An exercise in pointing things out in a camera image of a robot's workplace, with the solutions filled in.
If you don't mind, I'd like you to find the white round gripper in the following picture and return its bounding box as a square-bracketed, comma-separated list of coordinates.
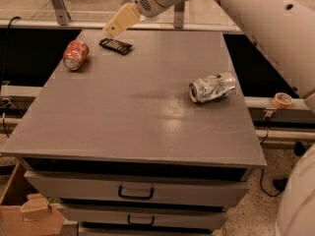
[103, 0, 187, 36]

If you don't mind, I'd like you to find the crushed red coke can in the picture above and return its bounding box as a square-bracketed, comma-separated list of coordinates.
[63, 40, 89, 71]

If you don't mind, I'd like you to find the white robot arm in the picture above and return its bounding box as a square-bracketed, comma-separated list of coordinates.
[104, 0, 315, 236]

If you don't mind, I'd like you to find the dark chocolate rxbar wrapper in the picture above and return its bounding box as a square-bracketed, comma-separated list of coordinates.
[99, 38, 132, 55]

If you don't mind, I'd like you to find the crushed silver green can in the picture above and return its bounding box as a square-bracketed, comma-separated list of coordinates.
[189, 72, 236, 103]

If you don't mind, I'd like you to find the grey drawer cabinet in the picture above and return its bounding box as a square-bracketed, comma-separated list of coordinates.
[2, 30, 266, 236]

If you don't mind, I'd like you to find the orange tape roll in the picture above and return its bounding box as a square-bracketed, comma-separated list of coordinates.
[273, 92, 293, 109]

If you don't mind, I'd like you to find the top grey drawer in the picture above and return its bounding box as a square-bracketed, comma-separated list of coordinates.
[25, 170, 248, 207]

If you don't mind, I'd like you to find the grey drawer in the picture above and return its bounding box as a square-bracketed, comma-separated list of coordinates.
[58, 205, 227, 230]
[25, 170, 248, 207]

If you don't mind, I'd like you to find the middle grey drawer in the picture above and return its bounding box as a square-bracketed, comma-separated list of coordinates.
[58, 205, 227, 230]

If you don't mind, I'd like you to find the cardboard box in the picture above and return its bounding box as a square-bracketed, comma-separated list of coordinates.
[0, 163, 65, 236]

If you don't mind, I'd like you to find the middle metal bracket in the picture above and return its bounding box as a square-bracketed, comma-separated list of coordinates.
[173, 1, 185, 29]

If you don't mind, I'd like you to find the metal bracket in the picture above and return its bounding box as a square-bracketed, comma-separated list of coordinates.
[173, 1, 185, 29]
[51, 0, 71, 26]

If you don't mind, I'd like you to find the left metal bracket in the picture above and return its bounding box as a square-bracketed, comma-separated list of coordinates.
[51, 0, 71, 26]

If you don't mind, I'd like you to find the black power adapter with cable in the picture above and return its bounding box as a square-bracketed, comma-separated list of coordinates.
[260, 170, 288, 198]

